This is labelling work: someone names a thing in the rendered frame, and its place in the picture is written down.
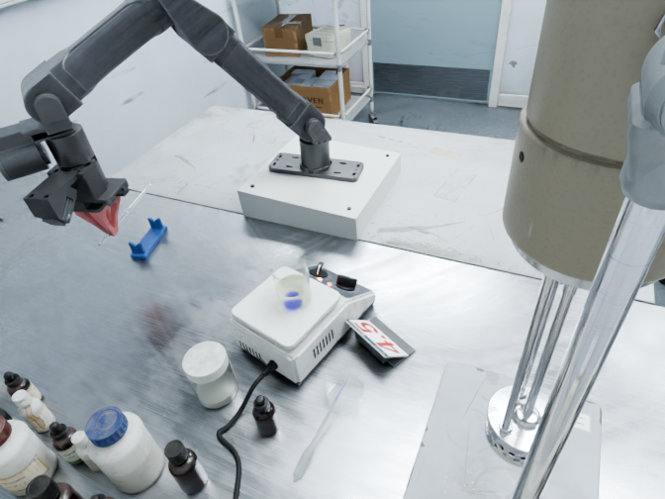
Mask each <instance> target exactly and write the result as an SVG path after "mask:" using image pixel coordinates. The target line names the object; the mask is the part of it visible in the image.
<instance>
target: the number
mask: <svg viewBox="0 0 665 499"><path fill-rule="evenodd" d="M351 322H352V323H353V324H354V325H355V326H356V327H357V328H358V329H359V330H361V331H362V332H363V333H364V334H365V335H366V336H367V337H368V338H369V339H370V340H372V341H373V342H374V343H375V344H376V345H377V346H378V347H379V348H380V349H382V350H383V351H384V352H385V353H387V354H404V353H403V352H402V351H401V350H400V349H398V348H397V347H396V346H395V345H394V344H393V343H391V342H390V341H389V340H388V339H387V338H386V337H385V336H384V335H382V334H381V333H380V332H379V331H378V330H377V329H376V328H374V327H373V326H372V325H371V324H370V323H369V322H366V321H351Z"/></svg>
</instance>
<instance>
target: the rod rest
mask: <svg viewBox="0 0 665 499"><path fill-rule="evenodd" d="M147 219H148V221H149V224H150V229H149V230H148V231H147V233H146V234H145V235H144V237H143V238H142V239H141V241H140V242H138V244H137V245H136V244H134V243H133V242H129V246H130V248H131V250H132V253H131V254H130V256H131V258H132V259H147V258H148V256H149V255H150V254H151V252H152V251H153V249H154V248H155V247H156V245H157V244H158V243H159V241H160V240H161V238H162V237H163V236H164V234H165V233H166V231H167V227H166V226H163V225H162V223H161V220H160V218H157V219H156V220H155V219H153V218H152V217H148V218H147Z"/></svg>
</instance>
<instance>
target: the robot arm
mask: <svg viewBox="0 0 665 499"><path fill-rule="evenodd" d="M170 27H171V28H172V29H173V31H174V32H175V33H176V35H177V36H178V37H179V38H181V39H182V40H183V41H185V42H186V43H187V44H188V45H190V46H191V47H192V48H193V49H194V50H196V51H197V52H198V53H199V54H201V55H202V56H203V57H204V58H206V59H207V60H208V61H209V62H210V63H213V62H214V63H215V64H216V65H217V66H219V67H220V68H221V69H222V70H223V71H225V72H226V73H227V74H228V75H229V76H231V77H232V78H233V79H234V80H235V81H236V82H238V83H239V84H240V85H241V86H242V87H244V88H245V89H246V90H247V91H248V92H250V93H251V94H252V95H253V96H254V97H255V98H257V99H258V100H259V101H260V102H261V103H263V104H264V105H265V106H266V107H267V108H269V109H270V110H271V111H272V112H273V113H274V114H276V118H277V119H278V120H279V121H281V122H282V123H283V124H284V125H285V126H286V127H288V128H289V129H290V130H292V131H293V132H294V133H295V134H296V135H298V136H299V143H300V154H295V153H287V152H280V153H279V154H277V155H276V156H275V157H274V159H273V160H272V161H271V163H270V164H269V165H268V167H269V171H270V172H277V173H285V174H292V175H300V176H307V177H315V178H322V179H329V180H337V181H344V182H352V183H353V182H357V180H358V178H359V176H360V174H361V172H362V170H363V168H364V163H363V162H361V161H353V160H345V159H337V158H330V141H331V140H332V136H331V135H330V134H329V132H328V131H327V130H326V128H325V126H326V120H325V117H324V115H323V114H322V113H321V111H319V110H318V109H317V108H316V107H315V106H314V105H313V104H312V103H310V102H309V101H308V100H306V99H305V98H303V97H302V96H300V95H299V94H298V93H296V92H295V91H294V90H292V89H291V88H290V87H289V86H288V85H287V84H286V83H285V82H284V81H283V80H282V79H280V78H279V77H278V76H277V75H276V74H275V73H274V72H273V71H272V70H271V69H270V68H269V67H268V66H267V65H266V64H264V63H263V62H262V61H261V60H260V59H259V58H258V57H257V56H256V55H255V54H254V53H253V52H252V51H251V50H249V49H248V48H247V47H246V46H245V45H244V44H243V42H242V41H241V40H240V39H239V38H238V37H237V36H235V35H234V33H235V31H234V30H233V29H232V28H231V27H230V26H229V25H228V24H227V23H226V22H225V20H224V19H223V18H222V17H221V16H220V15H218V14H217V13H215V12H214V11H212V10H210V9H209V8H207V7H206V6H204V5H202V4H201V3H199V2H197V1H196V0H125V1H124V2H123V3H122V4H121V5H119V6H118V7H117V8H116V9H115V10H113V11H112V12H111V13H110V14H109V15H107V16H106V17H105V18H104V19H102V20H101V21H100V22H99V23H97V24H96V25H95V26H94V27H93V28H91V29H90V30H89V31H88V32H86V33H85V34H84V35H83V36H82V37H80V38H79V39H78V40H77V41H75V42H74V43H73V44H72V45H70V46H69V47H68V48H66V49H64V50H61V51H59V52H58V53H56V54H55V55H54V56H52V57H51V58H50V59H49V60H44V61H43V62H42V63H40V64H39V65H38V66H37V67H36V68H34V69H33V70H32V71H31V72H29V73H28V74H27V75H26V76H25V77H24V78H23V80H22V82H21V92H22V97H23V101H24V106H25V109H26V111H27V113H28V114H29V115H30V116H31V117H32V118H29V119H26V120H22V121H19V123H18V124H14V125H10V126H7V127H3V128H0V172H1V173H2V175H3V176H4V177H5V179H6V180H7V181H11V180H15V179H18V178H21V177H24V176H28V175H31V174H34V173H37V172H41V171H44V170H47V169H49V164H51V160H50V157H49V155H48V152H47V150H46V148H45V146H44V144H43V143H42V142H46V144H47V146H48V148H49V150H50V152H51V154H52V156H53V158H54V159H55V161H56V163H57V164H56V165H55V166H54V167H53V168H52V169H49V171H48V172H47V175H48V178H46V179H45V180H44V181H43V182H42V183H41V184H39V185H38V186H37V187H36V188H35V189H33V190H32V191H31V192H30V193H29V194H28V195H26V196H25V197H24V198H23V199H24V201H25V203H26V204H27V206H28V207H29V209H30V211H31V212H32V214H33V215H34V217H36V218H40V219H42V222H45V223H48V224H50V225H53V226H65V225H66V224H69V223H70V221H71V217H72V213H73V212H74V213H75V215H76V216H78V217H80V218H82V219H83V220H85V221H87V222H88V223H90V224H92V225H93V226H95V227H97V228H98V229H100V230H101V231H102V232H104V233H105V234H107V233H109V234H111V235H110V236H113V237H114V236H115V235H117V233H118V232H119V228H118V213H119V207H120V200H121V196H126V195H127V194H128V193H129V192H130V190H129V188H128V187H129V183H128V181H127V179H126V178H106V176H105V174H104V172H103V170H102V168H101V165H100V163H99V161H98V159H97V157H96V155H95V153H94V150H93V148H92V147H91V145H90V143H89V141H88V139H87V136H86V134H85V132H84V130H83V128H82V126H81V125H80V124H78V123H72V122H71V121H70V119H69V116H70V115H71V114H72V113H73V112H75V111H76V110H77V109H78V108H79V107H81V106H82V105H83V103H82V99H84V98H85V97H86V96H87V95H88V94H90V93H91V92H92V91H93V90H94V88H95V87H96V85H97V84H98V83H99V82H100V81H101V80H102V79H103V78H105V77H106V76H107V75H108V74H109V73H110V72H112V71H113V70H114V69H115V68H116V67H118V66H119V65H120V64H121V63H122V62H124V61H125V60H126V59H127V58H129V57H130V56H131V55H132V54H133V53H135V52H136V51H137V50H139V49H140V48H141V47H142V46H144V45H145V44H146V43H147V42H149V41H150V40H151V39H153V38H154V37H156V36H159V35H161V34H162V33H164V32H165V31H166V30H168V29H169V28H170ZM110 210H111V211H110Z"/></svg>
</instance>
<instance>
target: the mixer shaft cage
mask: <svg viewBox="0 0 665 499"><path fill-rule="evenodd" d="M559 283H560V282H558V281H556V280H554V279H552V278H550V277H548V276H546V275H545V274H544V275H543V279H542V282H541V286H540V290H539V293H538V297H537V300H536V304H535V307H534V311H533V314H532V318H531V321H530V325H529V329H528V332H527V336H526V339H525V343H524V346H523V350H522V356H521V359H520V363H519V367H518V370H517V374H516V377H515V381H514V384H513V385H511V386H506V387H503V388H501V389H500V390H498V391H497V392H495V393H494V394H493V396H492V397H491V399H490V401H489V403H488V407H487V414H486V415H487V420H486V424H485V434H486V438H487V441H488V443H489V445H490V447H491V448H492V450H493V451H494V452H495V453H496V454H497V455H498V456H499V457H500V458H501V459H503V460H504V461H506V462H507V463H509V464H511V465H514V466H517V467H521V468H523V463H524V461H525V458H526V456H527V453H528V450H529V448H530V445H531V442H532V440H533V437H534V435H535V432H536V429H537V427H538V424H539V421H540V419H541V416H542V414H543V411H544V408H545V406H546V403H547V400H548V398H549V396H547V395H546V394H545V393H543V392H541V391H540V390H541V388H542V385H543V382H544V379H545V376H546V373H547V371H548V368H549V365H550V363H551V360H552V357H553V355H554V352H555V349H556V346H557V343H558V341H559V338H560V335H561V332H562V329H563V326H564V324H565V321H566V318H567V315H568V312H569V309H570V307H571V304H572V301H573V298H574V295H576V294H577V291H578V288H576V287H572V286H569V285H566V284H563V285H562V288H561V291H562V293H561V296H560V299H559V302H558V305H557V308H556V311H555V314H554V317H553V320H552V323H551V326H550V330H549V333H548V336H547V339H546V342H545V345H544V348H543V351H542V354H541V357H540V360H539V363H538V366H537V369H536V372H535V375H534V378H533V382H532V384H531V387H529V386H527V384H528V381H529V378H530V374H531V371H532V368H533V365H534V362H535V359H536V356H537V352H538V349H539V346H540V343H541V340H542V337H543V333H544V330H545V327H546V324H547V321H548V318H549V314H550V311H551V308H552V305H553V302H554V299H555V296H556V292H557V289H558V286H559Z"/></svg>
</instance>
